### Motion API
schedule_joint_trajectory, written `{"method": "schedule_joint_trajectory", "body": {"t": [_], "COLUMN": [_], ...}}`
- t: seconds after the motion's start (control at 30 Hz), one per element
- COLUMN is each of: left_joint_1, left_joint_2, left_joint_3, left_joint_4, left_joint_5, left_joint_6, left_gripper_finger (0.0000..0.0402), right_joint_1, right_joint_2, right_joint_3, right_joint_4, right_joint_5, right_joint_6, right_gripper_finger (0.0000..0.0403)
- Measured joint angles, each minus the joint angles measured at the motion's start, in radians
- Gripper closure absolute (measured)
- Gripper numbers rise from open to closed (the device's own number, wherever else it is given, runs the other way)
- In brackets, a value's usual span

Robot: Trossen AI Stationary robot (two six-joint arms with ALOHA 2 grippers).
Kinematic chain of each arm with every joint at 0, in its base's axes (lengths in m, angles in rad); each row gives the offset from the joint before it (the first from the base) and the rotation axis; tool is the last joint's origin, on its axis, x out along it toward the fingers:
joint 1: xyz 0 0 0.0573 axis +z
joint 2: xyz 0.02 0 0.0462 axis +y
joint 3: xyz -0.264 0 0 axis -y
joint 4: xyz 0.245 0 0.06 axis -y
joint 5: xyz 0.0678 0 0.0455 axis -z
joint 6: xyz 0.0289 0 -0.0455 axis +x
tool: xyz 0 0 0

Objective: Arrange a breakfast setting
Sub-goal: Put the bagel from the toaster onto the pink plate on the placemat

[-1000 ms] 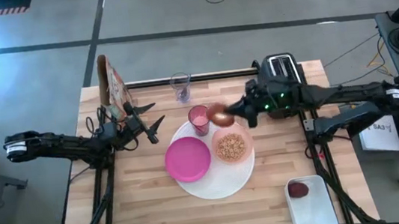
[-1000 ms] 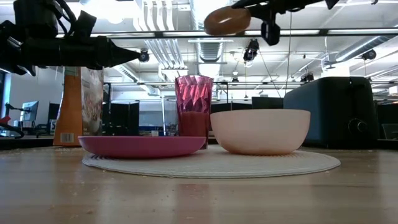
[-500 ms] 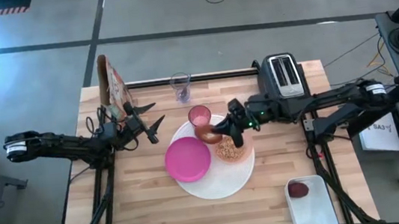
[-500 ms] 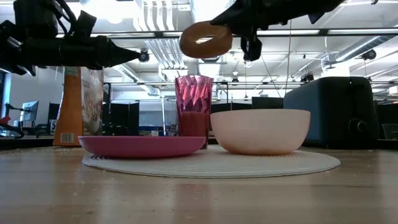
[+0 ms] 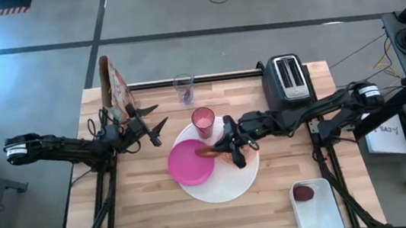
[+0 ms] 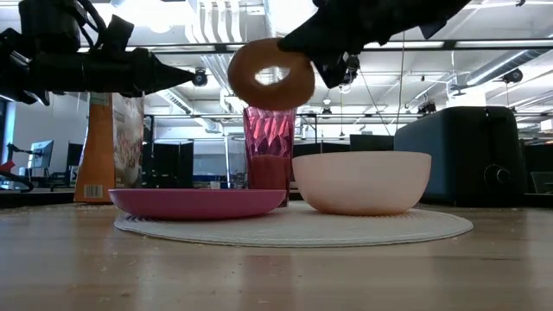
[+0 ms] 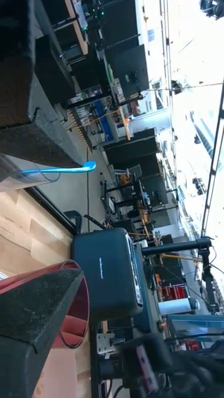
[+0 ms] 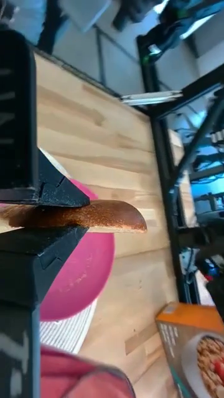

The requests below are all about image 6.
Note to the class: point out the grey desk monitor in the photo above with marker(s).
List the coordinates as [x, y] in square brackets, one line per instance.
[41, 153]

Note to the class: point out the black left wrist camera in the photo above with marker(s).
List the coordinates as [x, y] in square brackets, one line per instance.
[118, 34]

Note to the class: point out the black cabinet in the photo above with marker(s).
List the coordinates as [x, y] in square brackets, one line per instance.
[173, 164]

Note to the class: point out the brown glazed donut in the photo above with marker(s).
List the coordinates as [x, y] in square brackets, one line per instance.
[242, 82]

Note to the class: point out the black ceiling spotlight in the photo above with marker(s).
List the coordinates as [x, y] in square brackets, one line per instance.
[199, 78]
[513, 75]

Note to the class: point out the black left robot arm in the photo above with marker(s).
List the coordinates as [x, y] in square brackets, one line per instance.
[47, 26]

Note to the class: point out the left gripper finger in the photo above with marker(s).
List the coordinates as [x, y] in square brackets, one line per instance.
[160, 73]

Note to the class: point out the red faceted plastic tumbler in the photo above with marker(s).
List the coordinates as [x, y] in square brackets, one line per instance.
[270, 142]

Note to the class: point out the white round plate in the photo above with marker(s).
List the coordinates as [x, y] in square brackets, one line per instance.
[302, 229]

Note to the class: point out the clear glass tumbler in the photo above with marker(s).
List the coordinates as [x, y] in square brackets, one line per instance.
[235, 164]

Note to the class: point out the silver ceiling duct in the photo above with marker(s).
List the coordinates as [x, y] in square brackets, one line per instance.
[497, 67]

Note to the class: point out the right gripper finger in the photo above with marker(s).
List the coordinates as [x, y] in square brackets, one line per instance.
[324, 36]
[334, 71]

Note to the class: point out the black two-slot toaster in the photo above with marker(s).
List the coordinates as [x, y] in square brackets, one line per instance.
[458, 155]

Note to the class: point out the magenta plastic plate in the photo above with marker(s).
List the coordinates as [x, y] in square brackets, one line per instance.
[194, 203]

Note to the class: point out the peach plastic bowl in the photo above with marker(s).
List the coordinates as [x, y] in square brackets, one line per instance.
[363, 181]

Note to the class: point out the orange pumpkin cereal box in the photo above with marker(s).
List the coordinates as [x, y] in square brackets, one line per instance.
[99, 147]

